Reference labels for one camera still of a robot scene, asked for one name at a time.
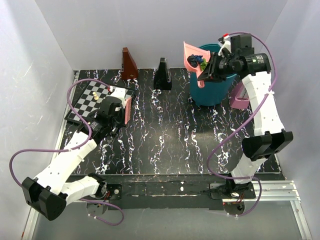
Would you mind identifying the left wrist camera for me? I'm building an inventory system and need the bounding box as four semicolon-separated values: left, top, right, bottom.
110;87;127;101

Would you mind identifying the brown metronome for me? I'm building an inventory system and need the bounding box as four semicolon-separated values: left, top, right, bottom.
121;47;139;81

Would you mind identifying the pink hand brush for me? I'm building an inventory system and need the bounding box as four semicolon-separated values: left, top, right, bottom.
124;97;132;125

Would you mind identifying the pink dustpan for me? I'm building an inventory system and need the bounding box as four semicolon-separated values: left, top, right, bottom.
183;41;211;88

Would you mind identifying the black metronome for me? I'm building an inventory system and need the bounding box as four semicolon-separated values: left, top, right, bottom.
153;57;173;91

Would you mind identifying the green paper scrap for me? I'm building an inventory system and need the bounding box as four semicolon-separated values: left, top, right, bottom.
199;58;208;71

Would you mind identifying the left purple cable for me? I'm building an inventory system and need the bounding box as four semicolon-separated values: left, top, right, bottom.
9;78;125;227

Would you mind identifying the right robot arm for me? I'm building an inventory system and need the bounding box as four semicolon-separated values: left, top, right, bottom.
197;32;293;199

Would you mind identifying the chessboard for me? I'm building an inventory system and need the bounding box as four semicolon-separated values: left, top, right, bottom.
73;81;136;118

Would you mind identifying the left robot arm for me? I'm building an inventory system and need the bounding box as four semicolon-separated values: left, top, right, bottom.
22;96;132;221

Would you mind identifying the teal plastic bin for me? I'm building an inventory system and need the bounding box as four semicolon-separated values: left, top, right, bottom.
184;43;237;107

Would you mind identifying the pink metronome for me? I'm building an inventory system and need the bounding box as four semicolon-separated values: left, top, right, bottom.
229;81;250;110

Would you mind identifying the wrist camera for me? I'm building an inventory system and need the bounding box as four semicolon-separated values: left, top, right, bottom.
218;33;232;57
110;87;127;101

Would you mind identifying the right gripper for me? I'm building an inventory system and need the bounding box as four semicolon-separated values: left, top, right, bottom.
197;51;238;83

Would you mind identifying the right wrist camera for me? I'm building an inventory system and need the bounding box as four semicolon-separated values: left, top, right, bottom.
218;33;232;57

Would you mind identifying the blue paper scrap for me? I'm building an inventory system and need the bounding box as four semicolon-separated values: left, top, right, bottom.
187;54;203;68

